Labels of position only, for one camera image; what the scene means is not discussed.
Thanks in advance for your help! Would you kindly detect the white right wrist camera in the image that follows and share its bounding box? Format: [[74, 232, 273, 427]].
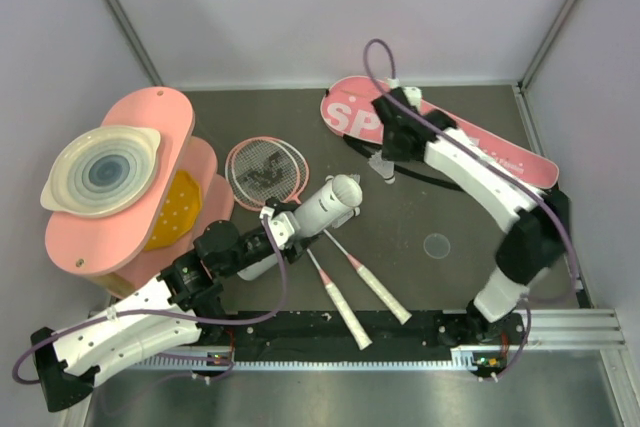
[[387, 78, 422, 108]]

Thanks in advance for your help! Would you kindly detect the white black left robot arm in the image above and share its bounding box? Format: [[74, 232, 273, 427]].
[[31, 215, 319, 412]]

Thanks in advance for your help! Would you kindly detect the yellow plastic plate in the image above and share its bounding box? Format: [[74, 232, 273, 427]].
[[144, 170, 202, 251]]

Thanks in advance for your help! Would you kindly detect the aluminium frame rail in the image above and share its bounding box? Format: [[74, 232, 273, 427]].
[[87, 81, 640, 427]]

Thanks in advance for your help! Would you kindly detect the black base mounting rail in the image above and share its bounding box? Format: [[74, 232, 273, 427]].
[[198, 310, 524, 363]]

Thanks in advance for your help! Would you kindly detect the clear plastic tube lid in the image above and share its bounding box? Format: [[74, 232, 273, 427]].
[[423, 233, 451, 260]]

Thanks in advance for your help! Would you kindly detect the pink white badminton racket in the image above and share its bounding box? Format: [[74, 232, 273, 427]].
[[224, 135, 373, 351], [267, 137, 411, 324]]

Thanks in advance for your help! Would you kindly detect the pink wooden shelf stand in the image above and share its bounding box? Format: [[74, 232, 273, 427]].
[[40, 87, 234, 298]]

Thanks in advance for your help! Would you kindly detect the white shuttlecock tube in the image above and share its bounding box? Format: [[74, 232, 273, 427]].
[[231, 174, 363, 281]]

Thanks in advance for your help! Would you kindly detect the pink racket cover bag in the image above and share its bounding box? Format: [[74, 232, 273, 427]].
[[320, 76, 559, 189]]

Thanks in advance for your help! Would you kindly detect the white blue ceramic dish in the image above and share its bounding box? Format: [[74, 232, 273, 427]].
[[40, 125, 161, 218]]

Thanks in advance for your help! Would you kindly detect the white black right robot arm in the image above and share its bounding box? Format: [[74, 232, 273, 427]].
[[371, 87, 570, 343]]

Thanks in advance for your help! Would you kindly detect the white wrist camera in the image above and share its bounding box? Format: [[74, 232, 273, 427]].
[[259, 197, 300, 250], [387, 78, 422, 108]]

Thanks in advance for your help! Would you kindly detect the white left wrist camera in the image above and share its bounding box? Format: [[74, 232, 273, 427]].
[[259, 197, 300, 250]]

